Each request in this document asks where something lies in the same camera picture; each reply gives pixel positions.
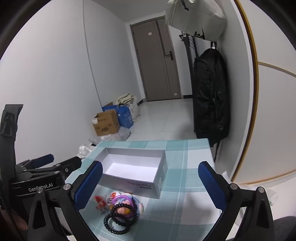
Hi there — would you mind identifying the white round badge red print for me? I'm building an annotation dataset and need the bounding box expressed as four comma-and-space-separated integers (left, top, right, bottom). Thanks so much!
106, 191, 121, 204

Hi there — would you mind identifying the blue cardboard box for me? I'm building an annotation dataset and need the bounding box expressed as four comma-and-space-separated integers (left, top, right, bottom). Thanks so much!
102, 105, 134, 128

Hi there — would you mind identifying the white and pink round ornament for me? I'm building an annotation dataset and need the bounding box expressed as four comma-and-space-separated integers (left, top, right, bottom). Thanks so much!
132, 197, 144, 215

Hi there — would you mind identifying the white cabinet gold trim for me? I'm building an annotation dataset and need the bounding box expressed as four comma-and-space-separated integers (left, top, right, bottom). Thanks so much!
231, 0, 296, 186

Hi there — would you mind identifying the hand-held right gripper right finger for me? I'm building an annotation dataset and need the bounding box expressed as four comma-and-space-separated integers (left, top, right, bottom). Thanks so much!
198, 161, 275, 241

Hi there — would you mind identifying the grey cardboard box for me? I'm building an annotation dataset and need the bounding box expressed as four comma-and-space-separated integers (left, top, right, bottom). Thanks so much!
96, 148, 168, 200

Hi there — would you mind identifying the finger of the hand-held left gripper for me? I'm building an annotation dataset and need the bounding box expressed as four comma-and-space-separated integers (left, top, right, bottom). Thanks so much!
15, 153, 55, 171
46, 156, 82, 180

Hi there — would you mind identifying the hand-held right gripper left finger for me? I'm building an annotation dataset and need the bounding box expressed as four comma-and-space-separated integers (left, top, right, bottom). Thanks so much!
27, 160, 103, 241

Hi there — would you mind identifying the black tripod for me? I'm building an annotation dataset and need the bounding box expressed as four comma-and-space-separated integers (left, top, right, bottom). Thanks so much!
179, 31, 205, 99

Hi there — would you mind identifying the black backpack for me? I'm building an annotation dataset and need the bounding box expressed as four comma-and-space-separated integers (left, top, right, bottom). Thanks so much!
193, 48, 230, 163

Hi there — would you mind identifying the person's left hand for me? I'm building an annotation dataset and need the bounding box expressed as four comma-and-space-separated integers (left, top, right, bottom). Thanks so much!
9, 214, 29, 230

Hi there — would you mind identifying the clear plastic bag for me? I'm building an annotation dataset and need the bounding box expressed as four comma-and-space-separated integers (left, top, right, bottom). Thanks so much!
89, 127, 131, 143
77, 144, 96, 159

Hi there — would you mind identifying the red-topped clear ring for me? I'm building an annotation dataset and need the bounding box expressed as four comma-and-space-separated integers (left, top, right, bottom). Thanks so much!
94, 195, 107, 210

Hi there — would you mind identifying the black bead bracelet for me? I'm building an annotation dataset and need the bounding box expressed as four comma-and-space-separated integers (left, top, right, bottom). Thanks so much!
110, 203, 139, 226
104, 214, 130, 234

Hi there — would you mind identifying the teal checked tablecloth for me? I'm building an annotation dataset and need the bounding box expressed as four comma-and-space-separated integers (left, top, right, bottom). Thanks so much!
65, 138, 232, 241

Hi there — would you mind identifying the cream tote bag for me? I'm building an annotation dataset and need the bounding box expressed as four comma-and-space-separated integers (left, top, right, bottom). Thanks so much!
114, 93, 139, 109

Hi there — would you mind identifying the white sack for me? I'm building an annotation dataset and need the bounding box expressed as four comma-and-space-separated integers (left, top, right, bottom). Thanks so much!
129, 102, 141, 123

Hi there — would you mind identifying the grey-brown door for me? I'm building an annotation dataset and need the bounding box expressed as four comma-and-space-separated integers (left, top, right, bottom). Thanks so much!
130, 20, 183, 102

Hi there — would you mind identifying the purple plastic ring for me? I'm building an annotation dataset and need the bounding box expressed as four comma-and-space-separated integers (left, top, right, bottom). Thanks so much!
111, 195, 135, 209

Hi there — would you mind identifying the brown cardboard box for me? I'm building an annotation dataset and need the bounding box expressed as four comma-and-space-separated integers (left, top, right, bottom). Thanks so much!
91, 110, 121, 136

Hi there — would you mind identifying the white fabric bag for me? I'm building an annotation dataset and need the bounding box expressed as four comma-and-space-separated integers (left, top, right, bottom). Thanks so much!
165, 0, 227, 40

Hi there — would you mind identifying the dark grey cloth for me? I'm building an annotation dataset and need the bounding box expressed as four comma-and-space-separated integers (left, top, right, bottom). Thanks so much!
273, 217, 296, 241

